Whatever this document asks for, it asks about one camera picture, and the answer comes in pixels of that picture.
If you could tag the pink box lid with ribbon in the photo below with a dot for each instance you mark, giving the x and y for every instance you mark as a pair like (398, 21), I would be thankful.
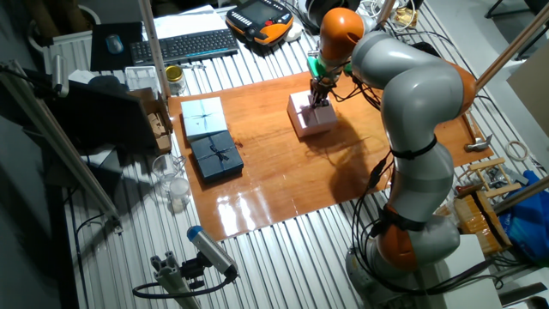
(300, 112)

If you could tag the silver metal clamp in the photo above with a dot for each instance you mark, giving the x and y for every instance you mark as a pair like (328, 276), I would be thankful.
(313, 53)

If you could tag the orange striped box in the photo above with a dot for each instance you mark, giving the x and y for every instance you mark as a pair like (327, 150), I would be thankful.
(482, 223)

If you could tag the upright aluminium pole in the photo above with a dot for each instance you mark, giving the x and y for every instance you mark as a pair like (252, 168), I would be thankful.
(153, 47)

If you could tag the black keyboard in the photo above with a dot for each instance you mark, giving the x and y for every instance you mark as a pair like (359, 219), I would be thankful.
(184, 46)

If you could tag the white paper sheets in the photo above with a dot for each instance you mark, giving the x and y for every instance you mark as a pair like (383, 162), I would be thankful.
(188, 21)

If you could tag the green wrist adapter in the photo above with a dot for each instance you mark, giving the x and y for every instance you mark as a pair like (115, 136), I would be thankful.
(316, 68)

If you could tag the grey computer mouse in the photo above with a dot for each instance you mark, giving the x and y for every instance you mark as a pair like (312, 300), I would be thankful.
(114, 44)

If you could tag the glass jar with gold lid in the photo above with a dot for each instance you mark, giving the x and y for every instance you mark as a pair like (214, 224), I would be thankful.
(175, 79)

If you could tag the small wooden rack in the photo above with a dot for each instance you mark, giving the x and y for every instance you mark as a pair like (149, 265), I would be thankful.
(493, 176)

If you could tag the clear plastic container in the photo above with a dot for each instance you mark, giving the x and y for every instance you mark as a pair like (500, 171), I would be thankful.
(142, 78)

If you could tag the black mouse pad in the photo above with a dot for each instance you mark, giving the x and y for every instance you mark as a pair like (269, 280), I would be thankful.
(128, 56)

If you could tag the slanted aluminium pole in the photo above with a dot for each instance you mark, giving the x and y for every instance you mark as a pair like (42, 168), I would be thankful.
(64, 146)

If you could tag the white pedestal block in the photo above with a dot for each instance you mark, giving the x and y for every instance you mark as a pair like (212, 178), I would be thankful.
(467, 274)

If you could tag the upright metal post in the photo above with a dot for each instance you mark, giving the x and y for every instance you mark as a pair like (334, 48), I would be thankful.
(386, 10)

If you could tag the blue plastic bag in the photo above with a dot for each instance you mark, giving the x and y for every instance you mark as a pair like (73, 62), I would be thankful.
(529, 214)

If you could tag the black filament spool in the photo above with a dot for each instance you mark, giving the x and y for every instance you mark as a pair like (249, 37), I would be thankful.
(315, 10)

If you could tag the clear glass beaker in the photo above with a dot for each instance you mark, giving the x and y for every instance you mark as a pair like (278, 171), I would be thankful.
(166, 169)

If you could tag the aluminium profile bracket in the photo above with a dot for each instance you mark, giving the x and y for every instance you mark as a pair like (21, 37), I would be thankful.
(171, 281)

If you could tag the light blue gift box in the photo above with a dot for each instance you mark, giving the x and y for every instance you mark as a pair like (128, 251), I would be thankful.
(203, 118)

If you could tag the black monitor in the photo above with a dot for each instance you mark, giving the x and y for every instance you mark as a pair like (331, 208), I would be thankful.
(103, 116)

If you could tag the orange and black teach pendant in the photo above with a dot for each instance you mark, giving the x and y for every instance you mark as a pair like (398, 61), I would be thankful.
(261, 19)

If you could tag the silver cylindrical camera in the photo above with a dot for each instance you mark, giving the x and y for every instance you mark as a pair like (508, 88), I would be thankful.
(59, 75)

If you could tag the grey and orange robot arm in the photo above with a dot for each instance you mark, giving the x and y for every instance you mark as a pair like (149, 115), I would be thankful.
(420, 107)

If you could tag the open pink box base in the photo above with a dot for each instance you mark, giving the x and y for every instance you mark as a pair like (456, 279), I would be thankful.
(319, 133)

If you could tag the silver camera with blue cap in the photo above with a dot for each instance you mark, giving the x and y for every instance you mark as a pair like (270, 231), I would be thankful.
(212, 251)

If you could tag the dark blue gift box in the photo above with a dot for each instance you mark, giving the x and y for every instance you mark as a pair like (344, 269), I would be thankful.
(216, 156)

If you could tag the small clear plastic cup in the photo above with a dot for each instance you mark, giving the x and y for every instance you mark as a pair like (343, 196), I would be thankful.
(180, 191)

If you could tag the white egg-shaped object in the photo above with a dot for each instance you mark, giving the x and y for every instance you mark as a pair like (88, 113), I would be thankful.
(293, 32)

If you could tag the glossy wooden board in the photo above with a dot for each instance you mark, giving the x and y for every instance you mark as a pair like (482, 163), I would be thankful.
(257, 171)

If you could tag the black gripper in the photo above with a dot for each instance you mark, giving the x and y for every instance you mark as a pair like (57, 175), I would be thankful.
(322, 84)

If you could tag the brown cardboard box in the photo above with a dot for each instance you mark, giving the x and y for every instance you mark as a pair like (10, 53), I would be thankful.
(161, 124)

